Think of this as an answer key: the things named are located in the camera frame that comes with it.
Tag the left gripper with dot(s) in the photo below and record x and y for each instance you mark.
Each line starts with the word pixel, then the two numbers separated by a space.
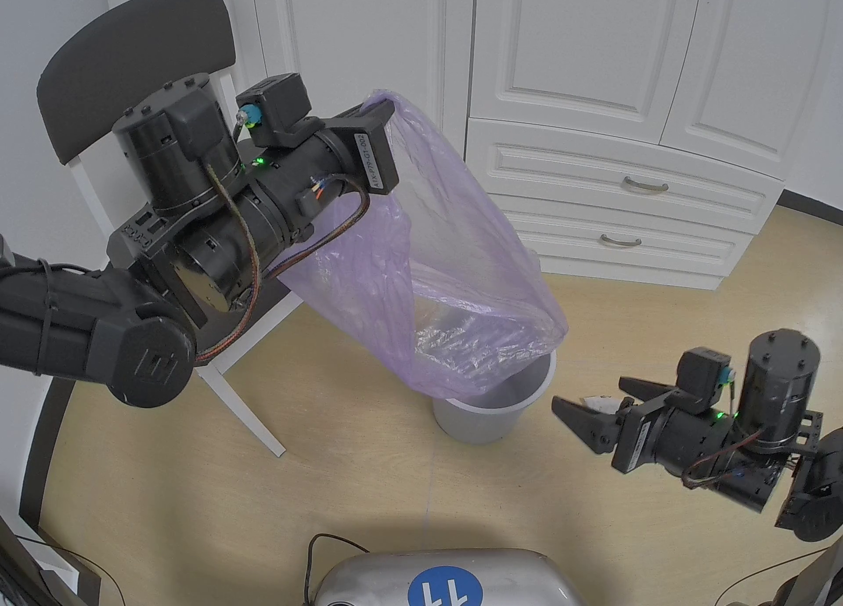
pixel 329 162

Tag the white chair with grey cushions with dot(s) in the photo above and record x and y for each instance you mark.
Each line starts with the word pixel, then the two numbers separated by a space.
pixel 132 50

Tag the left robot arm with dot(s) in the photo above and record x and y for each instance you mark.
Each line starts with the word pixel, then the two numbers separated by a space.
pixel 66 314

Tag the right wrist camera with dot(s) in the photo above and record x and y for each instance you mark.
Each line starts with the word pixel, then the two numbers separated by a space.
pixel 701 373

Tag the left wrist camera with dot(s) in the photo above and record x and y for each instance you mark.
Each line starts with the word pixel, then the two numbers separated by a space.
pixel 280 103

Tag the white trash bin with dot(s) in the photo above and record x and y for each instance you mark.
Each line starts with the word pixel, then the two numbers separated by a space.
pixel 487 416

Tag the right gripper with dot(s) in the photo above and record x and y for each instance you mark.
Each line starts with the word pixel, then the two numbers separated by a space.
pixel 685 442

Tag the crumpled white paper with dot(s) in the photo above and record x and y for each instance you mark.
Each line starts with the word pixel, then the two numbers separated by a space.
pixel 598 402

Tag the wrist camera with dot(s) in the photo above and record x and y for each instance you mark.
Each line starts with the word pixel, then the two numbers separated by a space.
pixel 280 103
pixel 701 373

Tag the purple plastic bag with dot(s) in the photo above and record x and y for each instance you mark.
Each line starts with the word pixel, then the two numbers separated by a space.
pixel 448 248

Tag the white wardrobe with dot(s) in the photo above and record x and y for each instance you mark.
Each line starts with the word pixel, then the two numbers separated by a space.
pixel 579 31

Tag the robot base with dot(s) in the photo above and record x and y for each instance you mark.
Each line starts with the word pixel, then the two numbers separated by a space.
pixel 395 580

